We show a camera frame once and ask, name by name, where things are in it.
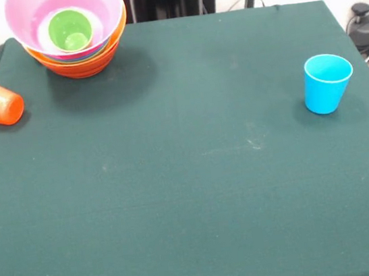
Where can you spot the red-orange bowl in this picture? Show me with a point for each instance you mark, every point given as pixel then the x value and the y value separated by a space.
pixel 77 74

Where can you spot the black power plug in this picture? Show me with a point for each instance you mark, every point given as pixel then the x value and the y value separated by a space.
pixel 249 1

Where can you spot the green cup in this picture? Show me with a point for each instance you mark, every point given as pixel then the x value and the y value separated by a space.
pixel 70 30

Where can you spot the light blue cup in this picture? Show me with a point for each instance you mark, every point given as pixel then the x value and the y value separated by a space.
pixel 325 92

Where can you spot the large pink bowl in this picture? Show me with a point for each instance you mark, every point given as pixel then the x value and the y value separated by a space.
pixel 19 17

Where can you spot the black stand base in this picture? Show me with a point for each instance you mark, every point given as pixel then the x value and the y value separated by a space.
pixel 367 25

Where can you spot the large orange bowl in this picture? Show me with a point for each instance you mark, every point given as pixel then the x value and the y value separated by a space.
pixel 116 34

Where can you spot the dark green tablecloth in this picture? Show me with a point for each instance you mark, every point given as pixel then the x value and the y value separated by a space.
pixel 197 238

